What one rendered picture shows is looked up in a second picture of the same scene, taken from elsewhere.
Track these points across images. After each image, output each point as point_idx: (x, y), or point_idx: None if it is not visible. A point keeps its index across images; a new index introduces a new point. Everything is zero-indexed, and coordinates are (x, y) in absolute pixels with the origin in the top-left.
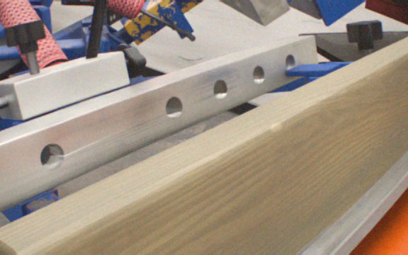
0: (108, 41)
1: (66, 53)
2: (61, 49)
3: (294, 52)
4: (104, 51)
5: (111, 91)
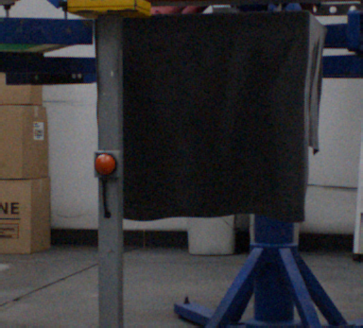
0: (358, 13)
1: (345, 26)
2: (343, 24)
3: None
4: (355, 20)
5: (359, 48)
